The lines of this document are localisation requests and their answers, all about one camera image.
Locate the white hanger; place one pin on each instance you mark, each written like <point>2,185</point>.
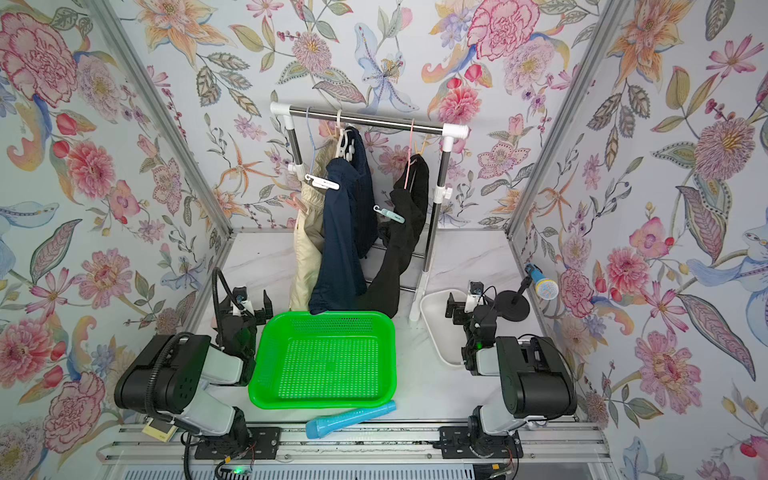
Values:
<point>344,146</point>

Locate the mint green clothespin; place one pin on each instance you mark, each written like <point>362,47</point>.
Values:
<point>391,215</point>

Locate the pink hanger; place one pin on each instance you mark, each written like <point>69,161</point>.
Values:
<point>409,155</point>

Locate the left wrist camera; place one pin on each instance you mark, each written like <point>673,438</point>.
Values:
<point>242,305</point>

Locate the green plastic basket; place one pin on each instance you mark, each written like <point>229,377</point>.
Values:
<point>327,361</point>

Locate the black shorts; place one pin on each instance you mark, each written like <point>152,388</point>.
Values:
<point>400,240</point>

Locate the blue toy microphone on stand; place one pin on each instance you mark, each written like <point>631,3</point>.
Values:
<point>528,288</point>

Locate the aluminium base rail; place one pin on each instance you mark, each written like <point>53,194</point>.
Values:
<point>374,450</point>

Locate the grey remote calculator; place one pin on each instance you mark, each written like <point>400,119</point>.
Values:
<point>159,430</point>

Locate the navy blue shorts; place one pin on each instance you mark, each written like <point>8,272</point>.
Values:
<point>350,230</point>

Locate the teal flashlight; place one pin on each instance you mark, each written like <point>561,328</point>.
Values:
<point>321,427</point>

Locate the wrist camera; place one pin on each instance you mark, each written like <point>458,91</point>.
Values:
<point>474,296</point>
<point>242,305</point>

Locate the white tray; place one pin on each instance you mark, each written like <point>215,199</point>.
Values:
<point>447,335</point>

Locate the beige shorts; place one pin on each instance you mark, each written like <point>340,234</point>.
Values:
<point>308,241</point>

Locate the steel clothes rack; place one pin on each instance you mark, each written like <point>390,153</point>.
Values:
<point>449,134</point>

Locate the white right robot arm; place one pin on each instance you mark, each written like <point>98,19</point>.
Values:
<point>536,385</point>

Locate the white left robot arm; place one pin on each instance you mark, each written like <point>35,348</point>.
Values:
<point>167,381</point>

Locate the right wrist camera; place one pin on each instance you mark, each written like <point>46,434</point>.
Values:
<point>474,296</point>

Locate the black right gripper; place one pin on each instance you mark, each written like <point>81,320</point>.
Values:
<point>463,308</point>

